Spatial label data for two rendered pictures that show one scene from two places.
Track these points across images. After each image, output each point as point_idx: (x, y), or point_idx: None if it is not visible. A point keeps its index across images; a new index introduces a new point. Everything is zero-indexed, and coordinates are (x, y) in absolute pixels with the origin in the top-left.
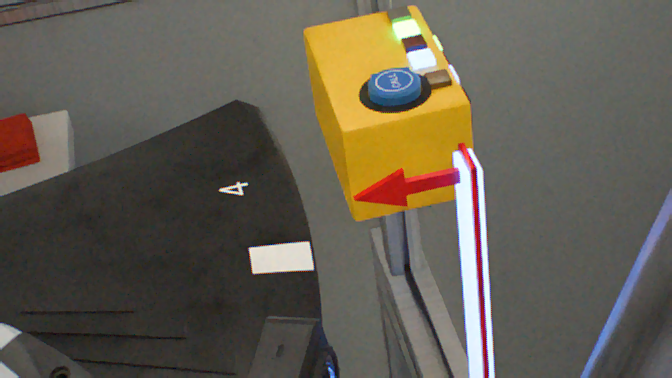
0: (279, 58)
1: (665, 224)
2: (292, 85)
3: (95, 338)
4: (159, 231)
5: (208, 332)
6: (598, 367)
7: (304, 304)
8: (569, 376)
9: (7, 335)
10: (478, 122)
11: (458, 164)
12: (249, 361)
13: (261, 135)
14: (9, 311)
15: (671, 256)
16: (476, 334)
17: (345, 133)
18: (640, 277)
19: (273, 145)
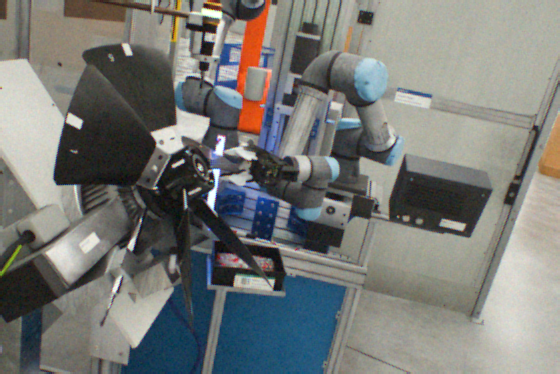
0: (1, 190)
1: (301, 109)
2: (3, 200)
3: (220, 162)
4: (203, 151)
5: (225, 161)
6: (294, 130)
7: (225, 158)
8: (50, 303)
9: (241, 147)
10: None
11: (221, 137)
12: (231, 164)
13: (192, 139)
14: (210, 160)
15: (304, 111)
16: (218, 173)
17: None
18: (299, 116)
19: (195, 140)
